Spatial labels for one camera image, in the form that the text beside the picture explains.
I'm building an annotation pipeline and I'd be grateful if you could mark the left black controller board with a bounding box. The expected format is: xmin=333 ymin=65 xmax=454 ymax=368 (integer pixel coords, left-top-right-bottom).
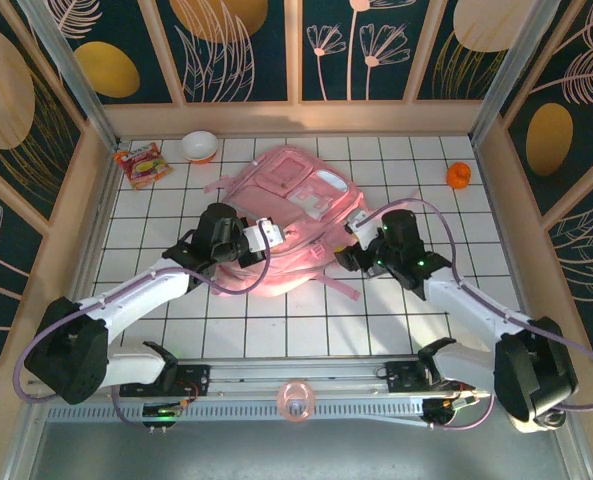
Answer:
xmin=141 ymin=403 xmax=181 ymax=431

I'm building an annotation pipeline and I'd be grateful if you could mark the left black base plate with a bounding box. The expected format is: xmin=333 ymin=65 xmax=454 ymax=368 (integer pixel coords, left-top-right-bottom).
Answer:
xmin=119 ymin=363 xmax=212 ymax=399

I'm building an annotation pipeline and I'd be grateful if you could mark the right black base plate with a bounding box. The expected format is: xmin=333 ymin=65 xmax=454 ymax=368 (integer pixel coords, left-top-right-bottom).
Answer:
xmin=375 ymin=360 xmax=477 ymax=396

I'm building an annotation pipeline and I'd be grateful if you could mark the pink tape roll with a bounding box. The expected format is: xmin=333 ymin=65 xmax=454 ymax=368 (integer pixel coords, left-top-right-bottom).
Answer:
xmin=276 ymin=380 xmax=317 ymax=425

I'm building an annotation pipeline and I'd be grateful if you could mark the grey slotted cable tray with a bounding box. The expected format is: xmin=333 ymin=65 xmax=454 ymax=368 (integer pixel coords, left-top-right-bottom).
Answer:
xmin=45 ymin=399 xmax=427 ymax=426

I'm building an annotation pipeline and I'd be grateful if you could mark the white orange bowl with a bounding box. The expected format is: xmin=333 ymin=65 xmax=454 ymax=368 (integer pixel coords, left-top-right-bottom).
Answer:
xmin=179 ymin=130 xmax=221 ymax=165

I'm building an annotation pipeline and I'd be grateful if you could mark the orange toy fruit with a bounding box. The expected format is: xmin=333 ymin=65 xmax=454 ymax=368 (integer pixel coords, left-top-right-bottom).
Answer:
xmin=445 ymin=162 xmax=473 ymax=190

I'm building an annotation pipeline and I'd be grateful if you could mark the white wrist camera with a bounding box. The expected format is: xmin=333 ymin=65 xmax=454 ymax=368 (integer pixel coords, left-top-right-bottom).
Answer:
xmin=243 ymin=217 xmax=287 ymax=251
xmin=344 ymin=209 xmax=383 ymax=250

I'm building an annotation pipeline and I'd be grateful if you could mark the aluminium mounting rail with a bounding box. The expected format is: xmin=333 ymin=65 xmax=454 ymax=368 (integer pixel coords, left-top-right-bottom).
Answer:
xmin=23 ymin=353 xmax=572 ymax=401

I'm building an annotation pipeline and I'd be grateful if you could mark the right black controller board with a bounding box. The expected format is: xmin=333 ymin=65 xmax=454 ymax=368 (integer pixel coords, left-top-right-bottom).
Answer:
xmin=422 ymin=397 xmax=477 ymax=427

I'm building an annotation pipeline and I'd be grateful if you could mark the black controller board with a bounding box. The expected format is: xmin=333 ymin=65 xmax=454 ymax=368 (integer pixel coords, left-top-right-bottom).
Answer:
xmin=141 ymin=403 xmax=181 ymax=431
xmin=422 ymin=397 xmax=477 ymax=427

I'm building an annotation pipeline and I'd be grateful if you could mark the aluminium frame post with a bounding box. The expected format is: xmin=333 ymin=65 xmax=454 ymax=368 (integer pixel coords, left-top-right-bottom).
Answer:
xmin=468 ymin=0 xmax=576 ymax=146
xmin=15 ymin=0 xmax=123 ymax=151

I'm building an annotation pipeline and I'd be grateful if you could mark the white bottle black cap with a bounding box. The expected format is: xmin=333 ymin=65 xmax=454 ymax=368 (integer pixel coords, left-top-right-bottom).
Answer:
xmin=508 ymin=412 xmax=567 ymax=434

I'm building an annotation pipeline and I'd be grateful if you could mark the red yellow snack packet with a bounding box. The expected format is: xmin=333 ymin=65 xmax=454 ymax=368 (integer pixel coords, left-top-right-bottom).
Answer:
xmin=113 ymin=142 xmax=175 ymax=192

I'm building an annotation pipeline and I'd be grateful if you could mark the pink backpack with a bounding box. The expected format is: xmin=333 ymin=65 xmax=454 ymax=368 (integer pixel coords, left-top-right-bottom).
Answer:
xmin=203 ymin=144 xmax=365 ymax=301

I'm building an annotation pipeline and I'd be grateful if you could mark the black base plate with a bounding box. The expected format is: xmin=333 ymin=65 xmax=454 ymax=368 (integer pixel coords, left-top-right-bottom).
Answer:
xmin=375 ymin=360 xmax=477 ymax=396
xmin=119 ymin=363 xmax=212 ymax=399

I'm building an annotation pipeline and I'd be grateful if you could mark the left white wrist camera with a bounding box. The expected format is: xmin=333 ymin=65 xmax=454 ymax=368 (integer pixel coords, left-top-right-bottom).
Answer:
xmin=243 ymin=217 xmax=287 ymax=251

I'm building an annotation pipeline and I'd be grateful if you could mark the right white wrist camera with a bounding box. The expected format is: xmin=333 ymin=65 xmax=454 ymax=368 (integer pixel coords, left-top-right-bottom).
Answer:
xmin=344 ymin=209 xmax=383 ymax=250

